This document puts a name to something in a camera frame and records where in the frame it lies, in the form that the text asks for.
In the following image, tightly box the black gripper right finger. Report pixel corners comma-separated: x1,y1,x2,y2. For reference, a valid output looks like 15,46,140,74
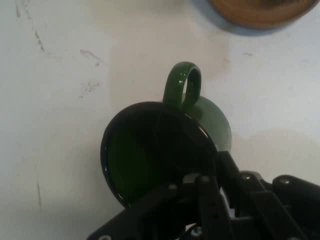
216,150,320,240

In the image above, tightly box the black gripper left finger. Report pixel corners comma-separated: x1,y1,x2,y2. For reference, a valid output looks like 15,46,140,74
86,171,236,240

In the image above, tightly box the green enamel mug white print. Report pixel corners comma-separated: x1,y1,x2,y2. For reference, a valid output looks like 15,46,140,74
99,61,233,210

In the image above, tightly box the brown wooden mug tree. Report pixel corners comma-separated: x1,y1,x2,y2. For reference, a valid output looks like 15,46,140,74
206,0,320,30

